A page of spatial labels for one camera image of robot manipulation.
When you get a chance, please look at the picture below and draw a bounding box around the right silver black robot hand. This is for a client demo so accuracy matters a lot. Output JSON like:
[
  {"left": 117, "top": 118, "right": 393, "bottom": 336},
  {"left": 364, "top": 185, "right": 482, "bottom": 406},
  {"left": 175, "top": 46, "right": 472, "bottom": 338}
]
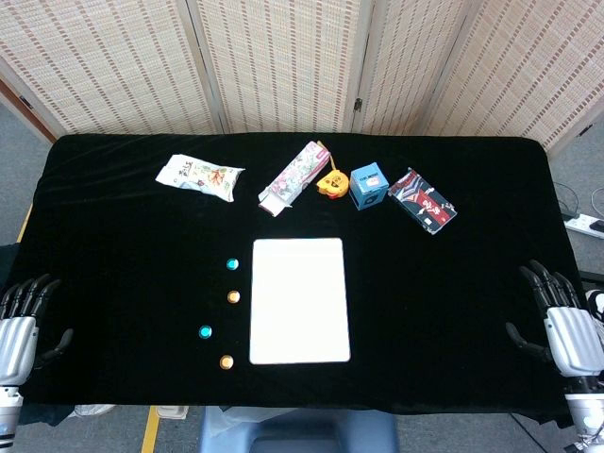
[{"left": 505, "top": 259, "right": 604, "bottom": 378}]

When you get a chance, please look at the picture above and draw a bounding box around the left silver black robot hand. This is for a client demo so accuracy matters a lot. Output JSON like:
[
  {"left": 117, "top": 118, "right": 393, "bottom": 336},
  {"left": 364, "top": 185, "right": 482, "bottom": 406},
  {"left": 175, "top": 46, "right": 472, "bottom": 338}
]
[{"left": 0, "top": 273, "right": 75, "bottom": 386}]

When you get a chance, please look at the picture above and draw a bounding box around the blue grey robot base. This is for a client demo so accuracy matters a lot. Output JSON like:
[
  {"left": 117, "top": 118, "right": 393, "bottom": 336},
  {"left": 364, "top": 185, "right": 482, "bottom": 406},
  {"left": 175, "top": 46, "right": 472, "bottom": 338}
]
[{"left": 197, "top": 406, "right": 400, "bottom": 453}]

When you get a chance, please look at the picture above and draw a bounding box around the white magnetic board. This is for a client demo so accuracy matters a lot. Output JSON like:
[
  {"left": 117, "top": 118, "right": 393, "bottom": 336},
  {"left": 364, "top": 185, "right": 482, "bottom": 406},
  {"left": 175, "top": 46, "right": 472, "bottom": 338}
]
[{"left": 248, "top": 237, "right": 352, "bottom": 366}]

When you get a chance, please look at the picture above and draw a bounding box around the white plastic bag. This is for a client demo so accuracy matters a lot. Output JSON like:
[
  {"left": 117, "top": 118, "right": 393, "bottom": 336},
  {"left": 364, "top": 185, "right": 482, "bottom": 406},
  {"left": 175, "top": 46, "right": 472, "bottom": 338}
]
[{"left": 73, "top": 403, "right": 115, "bottom": 417}]

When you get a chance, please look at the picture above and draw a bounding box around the white power strip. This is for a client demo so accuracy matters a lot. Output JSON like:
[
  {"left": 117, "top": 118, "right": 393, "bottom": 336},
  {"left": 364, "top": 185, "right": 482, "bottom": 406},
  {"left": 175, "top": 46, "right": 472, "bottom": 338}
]
[{"left": 564, "top": 212, "right": 604, "bottom": 237}]

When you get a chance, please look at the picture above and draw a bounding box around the black velvet tablecloth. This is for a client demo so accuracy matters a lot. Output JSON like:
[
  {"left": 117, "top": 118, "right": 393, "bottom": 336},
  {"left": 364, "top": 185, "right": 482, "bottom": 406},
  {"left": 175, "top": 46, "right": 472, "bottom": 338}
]
[{"left": 4, "top": 133, "right": 584, "bottom": 428}]

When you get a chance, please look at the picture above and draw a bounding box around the dark red patterned box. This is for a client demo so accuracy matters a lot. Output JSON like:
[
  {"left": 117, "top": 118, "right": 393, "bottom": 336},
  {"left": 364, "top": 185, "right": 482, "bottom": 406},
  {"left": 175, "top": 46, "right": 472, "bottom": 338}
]
[{"left": 387, "top": 167, "right": 459, "bottom": 236}]

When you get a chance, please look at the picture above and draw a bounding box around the white snack bag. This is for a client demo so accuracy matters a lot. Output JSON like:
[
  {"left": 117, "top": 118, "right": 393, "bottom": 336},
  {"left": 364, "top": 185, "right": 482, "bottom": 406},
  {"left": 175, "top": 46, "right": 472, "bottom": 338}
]
[{"left": 155, "top": 154, "right": 245, "bottom": 203}]

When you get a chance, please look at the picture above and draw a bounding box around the blue cube box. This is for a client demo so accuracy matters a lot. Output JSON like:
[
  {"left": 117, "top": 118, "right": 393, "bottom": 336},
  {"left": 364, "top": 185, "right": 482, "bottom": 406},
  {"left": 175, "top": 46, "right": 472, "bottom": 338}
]
[{"left": 349, "top": 161, "right": 391, "bottom": 211}]

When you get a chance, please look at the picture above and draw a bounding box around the yellow tape measure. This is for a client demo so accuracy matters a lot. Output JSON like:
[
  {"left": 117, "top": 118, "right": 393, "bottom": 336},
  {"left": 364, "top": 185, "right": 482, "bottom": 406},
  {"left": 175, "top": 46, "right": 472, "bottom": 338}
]
[{"left": 314, "top": 139, "right": 350, "bottom": 198}]

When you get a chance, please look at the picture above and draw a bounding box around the floral long carton box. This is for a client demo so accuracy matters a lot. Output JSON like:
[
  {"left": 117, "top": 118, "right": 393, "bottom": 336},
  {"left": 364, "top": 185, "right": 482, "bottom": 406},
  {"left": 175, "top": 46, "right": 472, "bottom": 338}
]
[{"left": 258, "top": 140, "right": 330, "bottom": 218}]

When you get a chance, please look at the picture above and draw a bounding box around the woven folding screen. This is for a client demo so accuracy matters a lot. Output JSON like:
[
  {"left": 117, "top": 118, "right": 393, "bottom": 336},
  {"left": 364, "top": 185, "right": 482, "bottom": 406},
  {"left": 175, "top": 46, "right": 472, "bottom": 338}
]
[{"left": 0, "top": 0, "right": 604, "bottom": 152}]

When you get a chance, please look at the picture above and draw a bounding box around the black floor cable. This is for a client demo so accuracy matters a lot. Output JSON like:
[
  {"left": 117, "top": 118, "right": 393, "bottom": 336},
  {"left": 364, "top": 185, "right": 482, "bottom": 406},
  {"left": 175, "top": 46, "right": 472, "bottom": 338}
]
[{"left": 552, "top": 181, "right": 604, "bottom": 219}]

